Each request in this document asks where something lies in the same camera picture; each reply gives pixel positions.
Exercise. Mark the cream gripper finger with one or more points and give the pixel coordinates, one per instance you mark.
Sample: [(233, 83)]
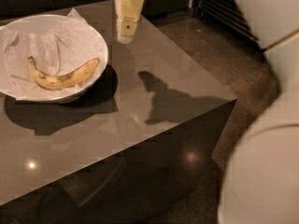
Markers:
[(136, 7)]

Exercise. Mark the white bowl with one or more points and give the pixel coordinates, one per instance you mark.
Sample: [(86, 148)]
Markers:
[(18, 25)]

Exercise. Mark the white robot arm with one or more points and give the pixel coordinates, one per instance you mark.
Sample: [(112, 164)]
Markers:
[(261, 181)]

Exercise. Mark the white paper liner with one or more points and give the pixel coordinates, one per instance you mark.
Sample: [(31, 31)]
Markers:
[(68, 44)]

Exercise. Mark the yellow spotted banana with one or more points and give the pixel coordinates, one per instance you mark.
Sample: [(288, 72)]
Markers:
[(71, 79)]

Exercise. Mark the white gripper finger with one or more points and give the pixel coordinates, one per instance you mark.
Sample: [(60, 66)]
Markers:
[(125, 22)]

